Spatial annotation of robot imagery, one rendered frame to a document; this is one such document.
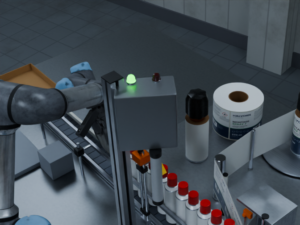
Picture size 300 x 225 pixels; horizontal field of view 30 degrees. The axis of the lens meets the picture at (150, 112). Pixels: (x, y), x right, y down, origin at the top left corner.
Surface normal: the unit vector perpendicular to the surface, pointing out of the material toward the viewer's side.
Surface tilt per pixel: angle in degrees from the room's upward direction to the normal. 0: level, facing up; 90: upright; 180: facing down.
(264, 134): 90
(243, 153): 90
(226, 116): 90
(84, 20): 0
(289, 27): 90
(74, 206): 0
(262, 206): 0
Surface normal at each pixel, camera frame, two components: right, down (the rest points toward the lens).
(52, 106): 0.72, 0.07
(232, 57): -0.04, -0.79
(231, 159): 0.68, 0.42
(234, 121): -0.26, 0.60
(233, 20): -0.64, 0.49
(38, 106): 0.47, 0.09
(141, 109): 0.06, 0.60
